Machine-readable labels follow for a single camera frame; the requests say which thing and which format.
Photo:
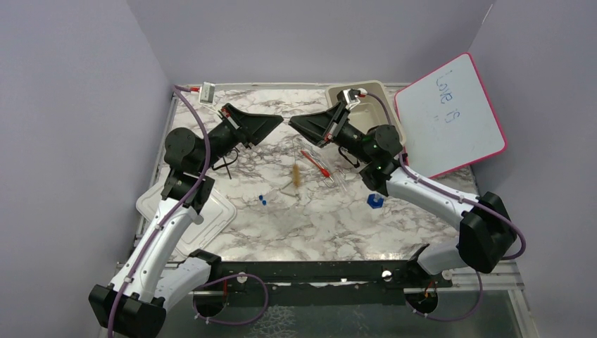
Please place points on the blue base graduated cylinder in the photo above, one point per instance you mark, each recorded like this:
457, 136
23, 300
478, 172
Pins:
375, 200

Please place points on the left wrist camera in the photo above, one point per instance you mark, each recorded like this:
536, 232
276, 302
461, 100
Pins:
207, 93

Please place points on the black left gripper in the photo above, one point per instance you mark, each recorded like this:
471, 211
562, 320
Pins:
248, 127

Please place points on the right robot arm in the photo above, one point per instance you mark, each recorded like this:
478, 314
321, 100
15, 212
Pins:
485, 232

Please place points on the white plastic bin lid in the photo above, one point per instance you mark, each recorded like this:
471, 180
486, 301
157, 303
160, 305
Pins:
214, 217

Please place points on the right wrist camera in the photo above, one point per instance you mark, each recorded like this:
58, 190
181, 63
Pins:
352, 97

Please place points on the pink framed whiteboard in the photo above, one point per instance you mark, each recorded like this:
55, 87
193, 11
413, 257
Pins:
448, 119

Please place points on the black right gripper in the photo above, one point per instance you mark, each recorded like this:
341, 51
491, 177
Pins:
324, 127

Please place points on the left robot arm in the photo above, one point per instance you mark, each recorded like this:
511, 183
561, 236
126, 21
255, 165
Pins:
133, 304

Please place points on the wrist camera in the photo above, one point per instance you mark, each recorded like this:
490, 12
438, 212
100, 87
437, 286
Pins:
352, 97
207, 93

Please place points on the red plastic spatula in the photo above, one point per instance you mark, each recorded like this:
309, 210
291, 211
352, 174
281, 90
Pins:
321, 168

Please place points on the tan bristle test tube brush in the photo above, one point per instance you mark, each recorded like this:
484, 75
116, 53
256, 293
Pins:
296, 171

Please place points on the beige plastic bin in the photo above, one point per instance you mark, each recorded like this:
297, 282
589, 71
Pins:
374, 109

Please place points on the metal test tube clamp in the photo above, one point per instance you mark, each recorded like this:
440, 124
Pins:
337, 179

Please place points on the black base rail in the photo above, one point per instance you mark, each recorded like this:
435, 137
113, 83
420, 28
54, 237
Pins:
311, 283

